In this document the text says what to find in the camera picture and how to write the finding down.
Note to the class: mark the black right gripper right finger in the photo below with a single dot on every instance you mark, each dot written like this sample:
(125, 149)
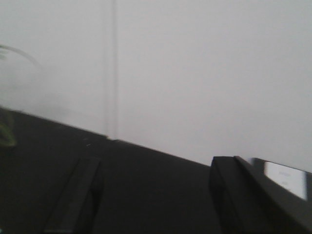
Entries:
(261, 197)

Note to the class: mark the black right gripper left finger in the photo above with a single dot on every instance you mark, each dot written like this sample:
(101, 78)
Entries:
(79, 201)

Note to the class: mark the green spider plant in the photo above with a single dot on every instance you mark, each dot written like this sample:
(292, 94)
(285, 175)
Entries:
(7, 136)

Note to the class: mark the white wall cable duct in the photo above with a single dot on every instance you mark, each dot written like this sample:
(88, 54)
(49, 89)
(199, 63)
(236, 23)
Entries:
(110, 10)

